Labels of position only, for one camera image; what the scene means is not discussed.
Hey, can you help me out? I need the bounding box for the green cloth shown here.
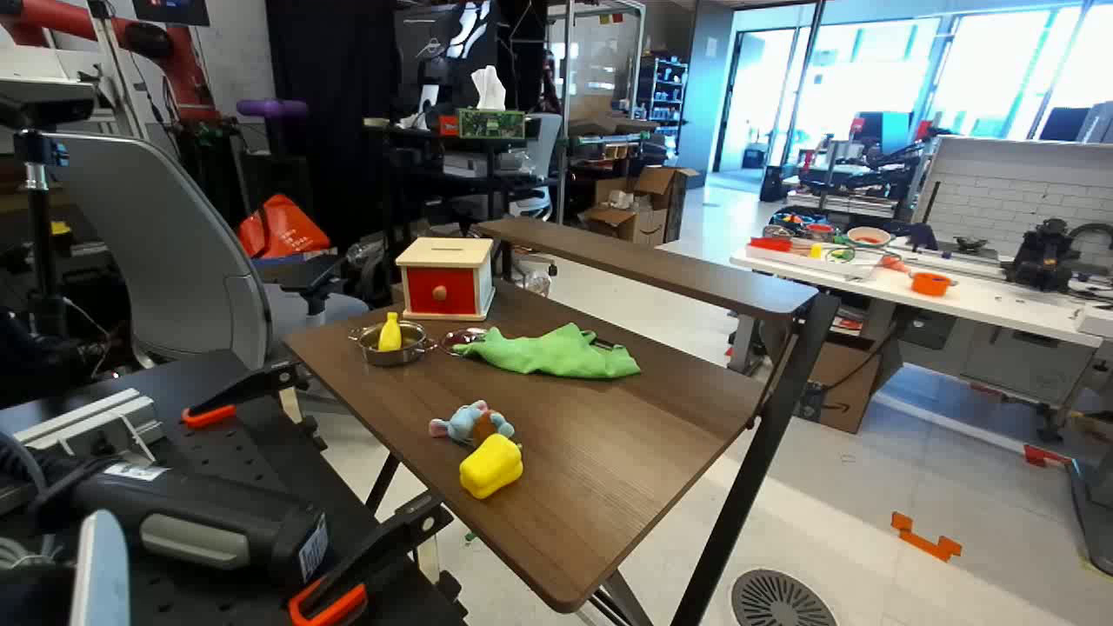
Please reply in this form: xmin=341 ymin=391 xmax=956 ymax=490
xmin=449 ymin=320 xmax=645 ymax=384

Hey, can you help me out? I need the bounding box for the black camera tripod stand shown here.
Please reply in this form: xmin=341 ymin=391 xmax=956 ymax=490
xmin=0 ymin=80 xmax=101 ymax=342

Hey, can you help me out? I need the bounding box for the brown folding table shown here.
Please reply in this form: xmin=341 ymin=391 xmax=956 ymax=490
xmin=361 ymin=287 xmax=838 ymax=626

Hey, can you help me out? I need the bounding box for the orange bag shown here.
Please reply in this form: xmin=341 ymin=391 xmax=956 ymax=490
xmin=237 ymin=192 xmax=333 ymax=262

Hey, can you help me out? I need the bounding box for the cardboard box under workbench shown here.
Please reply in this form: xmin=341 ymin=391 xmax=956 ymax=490
xmin=796 ymin=334 xmax=892 ymax=435

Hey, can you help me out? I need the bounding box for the wooden box with red drawer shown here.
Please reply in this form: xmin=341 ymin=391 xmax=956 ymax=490
xmin=392 ymin=234 xmax=499 ymax=322

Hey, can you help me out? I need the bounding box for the orange bowl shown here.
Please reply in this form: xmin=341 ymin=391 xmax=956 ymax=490
xmin=909 ymin=268 xmax=960 ymax=300

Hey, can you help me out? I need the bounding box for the round metal bowl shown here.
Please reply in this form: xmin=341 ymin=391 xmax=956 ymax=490
xmin=349 ymin=320 xmax=441 ymax=373

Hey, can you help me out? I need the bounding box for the green box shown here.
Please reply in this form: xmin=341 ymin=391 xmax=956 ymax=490
xmin=457 ymin=105 xmax=531 ymax=144

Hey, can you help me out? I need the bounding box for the white workbench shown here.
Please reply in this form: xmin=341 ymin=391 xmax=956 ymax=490
xmin=732 ymin=236 xmax=1113 ymax=437

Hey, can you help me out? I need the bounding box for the black device with grey panel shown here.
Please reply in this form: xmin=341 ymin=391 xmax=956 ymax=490
xmin=68 ymin=461 xmax=341 ymax=584

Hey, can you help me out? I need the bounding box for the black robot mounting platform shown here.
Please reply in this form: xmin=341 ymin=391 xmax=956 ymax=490
xmin=0 ymin=343 xmax=467 ymax=626

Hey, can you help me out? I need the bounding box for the black machine on workbench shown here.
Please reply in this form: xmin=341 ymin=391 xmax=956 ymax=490
xmin=1002 ymin=215 xmax=1113 ymax=292

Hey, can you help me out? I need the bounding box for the long dark wooden bench table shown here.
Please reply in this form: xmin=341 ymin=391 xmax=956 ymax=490
xmin=470 ymin=215 xmax=820 ymax=322

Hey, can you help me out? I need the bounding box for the white pegboard partition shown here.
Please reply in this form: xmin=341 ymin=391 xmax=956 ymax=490
xmin=922 ymin=137 xmax=1113 ymax=262

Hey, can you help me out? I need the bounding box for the round floor drain grate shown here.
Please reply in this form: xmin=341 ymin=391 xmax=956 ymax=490
xmin=732 ymin=567 xmax=838 ymax=626

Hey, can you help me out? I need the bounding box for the blue plush toy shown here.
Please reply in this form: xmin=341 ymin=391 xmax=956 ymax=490
xmin=426 ymin=395 xmax=522 ymax=447

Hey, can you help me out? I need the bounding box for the grey office chair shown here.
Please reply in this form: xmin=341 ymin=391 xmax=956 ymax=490
xmin=44 ymin=129 xmax=375 ymax=377

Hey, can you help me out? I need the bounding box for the orange clamp handle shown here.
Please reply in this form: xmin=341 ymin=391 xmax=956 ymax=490
xmin=178 ymin=401 xmax=240 ymax=435
xmin=284 ymin=581 xmax=372 ymax=626

